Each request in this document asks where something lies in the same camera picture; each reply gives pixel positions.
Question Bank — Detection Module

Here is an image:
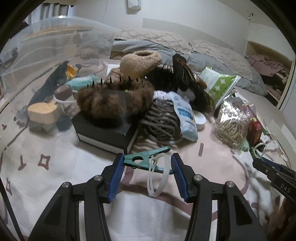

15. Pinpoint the green clothespin with ties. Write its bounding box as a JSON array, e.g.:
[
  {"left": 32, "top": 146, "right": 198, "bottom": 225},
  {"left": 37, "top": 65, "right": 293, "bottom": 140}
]
[{"left": 124, "top": 146, "right": 173, "bottom": 197}]

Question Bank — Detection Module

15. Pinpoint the black box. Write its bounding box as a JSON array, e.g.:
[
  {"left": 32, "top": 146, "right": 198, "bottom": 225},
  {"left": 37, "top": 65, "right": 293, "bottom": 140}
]
[{"left": 72, "top": 112, "right": 140, "bottom": 155}]

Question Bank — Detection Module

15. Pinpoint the blue white medicine pouch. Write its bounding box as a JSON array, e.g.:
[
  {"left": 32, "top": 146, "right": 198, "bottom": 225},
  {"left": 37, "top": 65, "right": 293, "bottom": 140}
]
[{"left": 168, "top": 91, "right": 198, "bottom": 142}]

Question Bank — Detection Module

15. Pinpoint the clear plastic storage bin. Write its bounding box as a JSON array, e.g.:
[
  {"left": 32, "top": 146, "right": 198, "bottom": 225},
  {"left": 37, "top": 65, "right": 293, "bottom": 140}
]
[{"left": 1, "top": 16, "right": 119, "bottom": 113}]

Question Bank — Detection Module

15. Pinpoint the beige quilted pillow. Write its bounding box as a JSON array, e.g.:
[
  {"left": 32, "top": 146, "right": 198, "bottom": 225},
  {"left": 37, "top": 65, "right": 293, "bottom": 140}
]
[
  {"left": 115, "top": 28, "right": 192, "bottom": 54},
  {"left": 191, "top": 40, "right": 253, "bottom": 80}
]

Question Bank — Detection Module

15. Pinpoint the white round jar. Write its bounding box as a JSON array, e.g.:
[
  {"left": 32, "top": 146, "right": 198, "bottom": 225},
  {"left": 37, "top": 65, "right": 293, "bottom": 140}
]
[{"left": 193, "top": 110, "right": 206, "bottom": 131}]

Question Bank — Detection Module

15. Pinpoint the yellow toy gadget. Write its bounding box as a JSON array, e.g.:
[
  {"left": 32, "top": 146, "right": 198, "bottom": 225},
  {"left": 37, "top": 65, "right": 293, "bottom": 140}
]
[{"left": 65, "top": 64, "right": 78, "bottom": 81}]

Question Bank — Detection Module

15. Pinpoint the bag of beige cord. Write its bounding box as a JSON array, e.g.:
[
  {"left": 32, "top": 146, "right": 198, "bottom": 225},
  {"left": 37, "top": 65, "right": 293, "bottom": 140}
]
[{"left": 211, "top": 95, "right": 252, "bottom": 152}]

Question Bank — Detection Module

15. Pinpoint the brown furry scrunchie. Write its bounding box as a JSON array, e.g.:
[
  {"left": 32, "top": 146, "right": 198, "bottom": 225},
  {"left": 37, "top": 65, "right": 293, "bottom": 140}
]
[{"left": 77, "top": 79, "right": 154, "bottom": 119}]

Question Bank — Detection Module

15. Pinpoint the grey blue duvet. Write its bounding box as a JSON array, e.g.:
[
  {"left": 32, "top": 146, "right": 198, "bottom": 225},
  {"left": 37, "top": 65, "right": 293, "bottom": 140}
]
[{"left": 111, "top": 39, "right": 267, "bottom": 96}]

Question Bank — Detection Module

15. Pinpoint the green polka dot pouch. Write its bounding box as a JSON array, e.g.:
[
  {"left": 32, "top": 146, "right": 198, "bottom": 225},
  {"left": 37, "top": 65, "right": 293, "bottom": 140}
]
[{"left": 199, "top": 67, "right": 241, "bottom": 108}]

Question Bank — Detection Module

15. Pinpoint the beige fluffy slipper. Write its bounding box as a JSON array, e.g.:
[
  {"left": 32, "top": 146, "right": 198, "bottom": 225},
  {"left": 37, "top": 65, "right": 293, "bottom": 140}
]
[{"left": 119, "top": 50, "right": 162, "bottom": 79}]

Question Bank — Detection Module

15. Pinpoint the red carton box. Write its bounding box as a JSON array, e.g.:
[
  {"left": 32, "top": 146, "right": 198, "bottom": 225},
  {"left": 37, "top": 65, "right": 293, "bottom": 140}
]
[{"left": 246, "top": 116, "right": 263, "bottom": 147}]

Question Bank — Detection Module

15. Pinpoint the wooden cylinder block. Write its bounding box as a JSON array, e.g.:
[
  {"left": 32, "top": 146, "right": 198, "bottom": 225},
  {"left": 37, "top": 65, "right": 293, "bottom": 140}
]
[{"left": 28, "top": 102, "right": 60, "bottom": 125}]

